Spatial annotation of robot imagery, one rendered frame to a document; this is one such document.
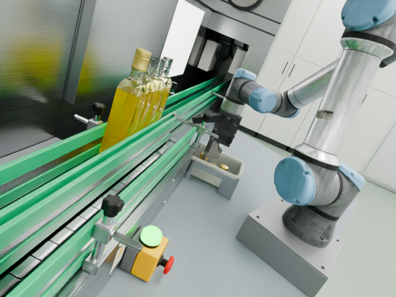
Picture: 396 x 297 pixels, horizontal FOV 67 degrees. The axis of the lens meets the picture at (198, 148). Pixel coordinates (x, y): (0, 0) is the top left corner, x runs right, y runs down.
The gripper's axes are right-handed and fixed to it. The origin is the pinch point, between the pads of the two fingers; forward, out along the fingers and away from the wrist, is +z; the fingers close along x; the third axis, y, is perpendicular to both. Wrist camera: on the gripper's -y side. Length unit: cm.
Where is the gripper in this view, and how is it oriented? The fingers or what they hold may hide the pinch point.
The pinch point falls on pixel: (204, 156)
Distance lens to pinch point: 115.3
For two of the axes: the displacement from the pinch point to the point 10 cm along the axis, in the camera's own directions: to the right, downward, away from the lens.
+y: 9.1, 4.1, -0.9
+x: 2.3, -3.0, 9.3
